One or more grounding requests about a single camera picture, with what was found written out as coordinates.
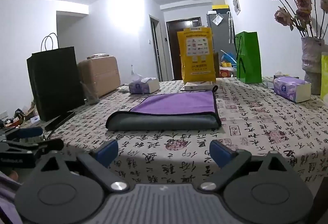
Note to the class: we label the person's purple clothing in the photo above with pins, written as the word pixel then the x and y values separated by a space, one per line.
pixel 7 201

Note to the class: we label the yellow printed plastic bag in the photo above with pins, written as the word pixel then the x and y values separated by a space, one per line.
pixel 196 57

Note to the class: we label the flat white box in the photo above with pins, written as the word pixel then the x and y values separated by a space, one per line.
pixel 197 87

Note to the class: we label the black paper bag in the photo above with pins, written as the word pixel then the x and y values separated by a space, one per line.
pixel 56 85

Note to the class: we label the yellow and black box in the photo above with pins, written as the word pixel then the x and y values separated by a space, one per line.
pixel 219 7

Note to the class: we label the calligraphy print tablecloth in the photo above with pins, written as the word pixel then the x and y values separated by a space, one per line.
pixel 256 131

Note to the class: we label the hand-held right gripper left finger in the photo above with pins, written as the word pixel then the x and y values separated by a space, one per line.
pixel 107 151

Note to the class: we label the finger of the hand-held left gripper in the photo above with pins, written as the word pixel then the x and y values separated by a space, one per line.
pixel 48 145
pixel 28 132

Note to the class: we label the grey refrigerator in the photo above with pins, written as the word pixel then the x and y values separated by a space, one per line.
pixel 220 34

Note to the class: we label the purple and grey towel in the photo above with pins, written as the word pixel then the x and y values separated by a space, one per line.
pixel 164 121

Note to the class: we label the green paper bag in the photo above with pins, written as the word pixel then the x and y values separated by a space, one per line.
pixel 248 60

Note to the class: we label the yellow-green packet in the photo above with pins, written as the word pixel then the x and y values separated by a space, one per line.
pixel 324 75

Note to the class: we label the wrapped grey vase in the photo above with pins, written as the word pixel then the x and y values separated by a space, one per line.
pixel 314 65

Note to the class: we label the dark brown door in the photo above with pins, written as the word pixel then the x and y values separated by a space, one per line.
pixel 173 52

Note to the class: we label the clear plastic bag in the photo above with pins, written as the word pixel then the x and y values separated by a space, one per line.
pixel 90 94

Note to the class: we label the grey interior door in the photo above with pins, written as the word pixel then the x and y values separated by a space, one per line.
pixel 156 50

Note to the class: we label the pile of small clutter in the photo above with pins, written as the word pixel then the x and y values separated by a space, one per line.
pixel 19 116

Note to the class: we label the flat black box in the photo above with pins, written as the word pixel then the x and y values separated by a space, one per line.
pixel 60 120

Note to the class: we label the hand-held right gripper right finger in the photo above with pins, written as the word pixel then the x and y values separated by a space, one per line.
pixel 219 153

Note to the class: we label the brown cardboard box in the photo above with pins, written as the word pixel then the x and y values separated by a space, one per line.
pixel 100 75

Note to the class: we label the blue plastic bag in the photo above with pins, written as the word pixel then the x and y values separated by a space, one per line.
pixel 228 56

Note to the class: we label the purple tissue pack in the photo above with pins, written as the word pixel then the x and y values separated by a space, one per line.
pixel 142 85
pixel 290 89

